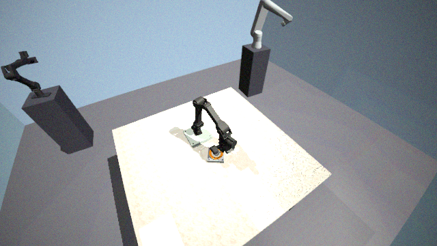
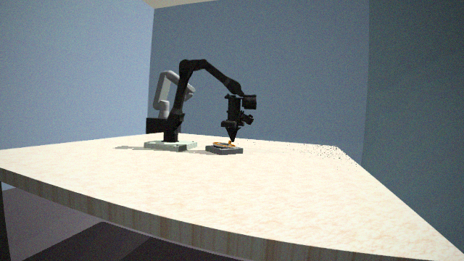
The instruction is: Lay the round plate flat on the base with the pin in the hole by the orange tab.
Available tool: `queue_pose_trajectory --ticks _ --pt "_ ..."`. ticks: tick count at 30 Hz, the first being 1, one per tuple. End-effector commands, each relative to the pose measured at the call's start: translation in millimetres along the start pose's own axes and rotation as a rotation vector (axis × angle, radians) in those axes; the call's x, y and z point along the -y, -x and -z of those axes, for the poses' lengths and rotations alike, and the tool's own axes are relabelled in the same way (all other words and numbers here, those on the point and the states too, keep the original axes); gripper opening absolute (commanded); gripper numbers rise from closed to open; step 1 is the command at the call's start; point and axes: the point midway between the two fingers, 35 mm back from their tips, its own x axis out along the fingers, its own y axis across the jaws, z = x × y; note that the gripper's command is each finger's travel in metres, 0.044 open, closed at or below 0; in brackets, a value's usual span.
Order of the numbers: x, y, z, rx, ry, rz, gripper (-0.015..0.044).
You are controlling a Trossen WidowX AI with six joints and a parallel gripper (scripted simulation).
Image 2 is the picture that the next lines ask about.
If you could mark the orange round plate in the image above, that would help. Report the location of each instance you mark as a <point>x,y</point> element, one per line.
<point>224,146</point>

